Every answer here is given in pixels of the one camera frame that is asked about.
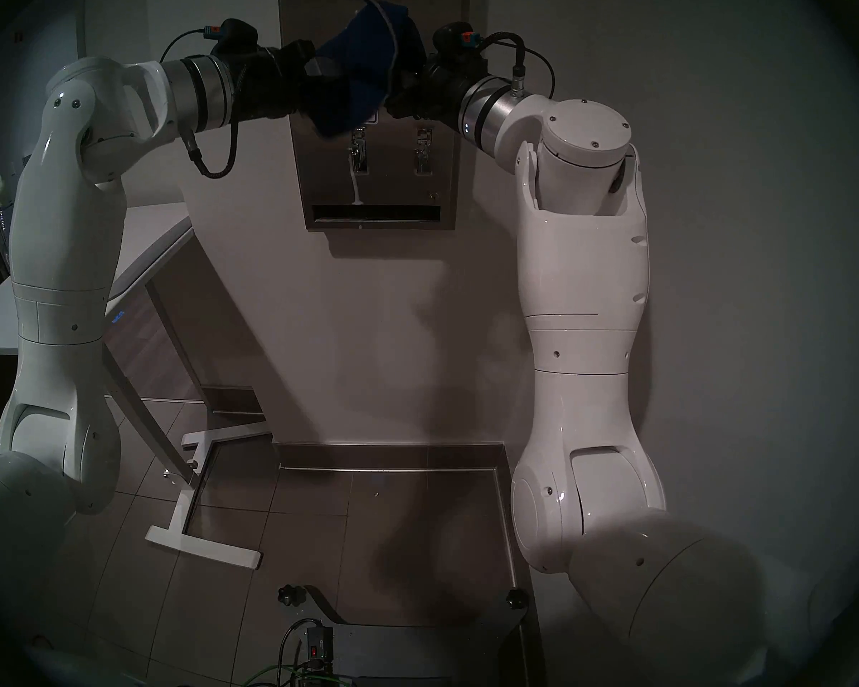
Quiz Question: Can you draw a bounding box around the thick black left wrist cable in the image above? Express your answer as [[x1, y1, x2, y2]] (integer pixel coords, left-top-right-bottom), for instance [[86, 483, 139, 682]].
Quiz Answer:
[[181, 117, 238, 180]]

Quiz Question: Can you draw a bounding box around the dark blue cloth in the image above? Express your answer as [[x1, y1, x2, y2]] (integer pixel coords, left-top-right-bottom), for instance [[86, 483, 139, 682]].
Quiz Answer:
[[304, 0, 427, 137]]

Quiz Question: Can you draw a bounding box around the thin black left camera cable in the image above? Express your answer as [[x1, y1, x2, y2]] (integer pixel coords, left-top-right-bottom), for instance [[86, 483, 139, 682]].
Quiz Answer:
[[161, 27, 219, 60]]

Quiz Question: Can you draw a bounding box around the dark metal robot base platform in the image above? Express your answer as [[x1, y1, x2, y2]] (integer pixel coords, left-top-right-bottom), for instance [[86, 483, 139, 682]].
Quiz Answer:
[[279, 584, 545, 687]]

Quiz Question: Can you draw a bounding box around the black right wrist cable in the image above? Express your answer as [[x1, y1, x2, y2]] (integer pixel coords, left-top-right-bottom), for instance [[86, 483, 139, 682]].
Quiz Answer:
[[483, 34, 555, 99]]

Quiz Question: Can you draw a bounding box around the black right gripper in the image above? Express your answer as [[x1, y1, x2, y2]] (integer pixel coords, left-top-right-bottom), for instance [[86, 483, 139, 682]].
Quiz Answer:
[[388, 56, 487, 125]]

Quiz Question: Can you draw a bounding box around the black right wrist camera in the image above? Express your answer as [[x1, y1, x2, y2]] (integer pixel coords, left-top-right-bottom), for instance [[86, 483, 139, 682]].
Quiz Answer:
[[433, 22, 489, 57]]

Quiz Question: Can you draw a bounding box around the black base cable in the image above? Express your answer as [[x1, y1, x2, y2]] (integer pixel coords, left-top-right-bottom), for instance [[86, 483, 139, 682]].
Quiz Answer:
[[279, 619, 323, 676]]

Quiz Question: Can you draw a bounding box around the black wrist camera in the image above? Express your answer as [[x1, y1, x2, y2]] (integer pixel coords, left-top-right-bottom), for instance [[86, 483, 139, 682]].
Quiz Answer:
[[433, 22, 489, 57], [211, 20, 260, 49]]

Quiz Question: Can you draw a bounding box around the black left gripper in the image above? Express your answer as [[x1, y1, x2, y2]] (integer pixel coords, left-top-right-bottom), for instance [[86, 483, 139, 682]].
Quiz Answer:
[[229, 40, 317, 121]]

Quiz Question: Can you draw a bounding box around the green base cable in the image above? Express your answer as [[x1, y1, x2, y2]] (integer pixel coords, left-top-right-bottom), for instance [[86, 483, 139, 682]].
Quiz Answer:
[[233, 663, 330, 687]]

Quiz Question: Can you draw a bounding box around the stainless steel wall dispenser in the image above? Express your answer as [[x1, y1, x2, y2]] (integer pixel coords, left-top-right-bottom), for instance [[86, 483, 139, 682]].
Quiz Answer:
[[278, 0, 472, 230]]

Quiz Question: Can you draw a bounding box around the white side table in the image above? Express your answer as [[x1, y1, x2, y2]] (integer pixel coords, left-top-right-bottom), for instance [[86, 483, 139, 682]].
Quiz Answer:
[[0, 203, 269, 570]]

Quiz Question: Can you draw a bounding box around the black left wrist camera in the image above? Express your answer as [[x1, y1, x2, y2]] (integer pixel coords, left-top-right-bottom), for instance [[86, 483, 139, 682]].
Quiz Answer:
[[211, 20, 260, 49]]

